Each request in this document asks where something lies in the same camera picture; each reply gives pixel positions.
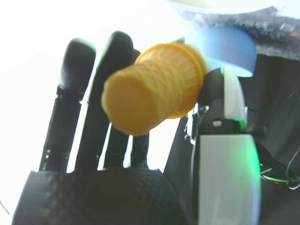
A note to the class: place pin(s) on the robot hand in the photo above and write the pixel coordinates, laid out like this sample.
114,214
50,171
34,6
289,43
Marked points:
93,199

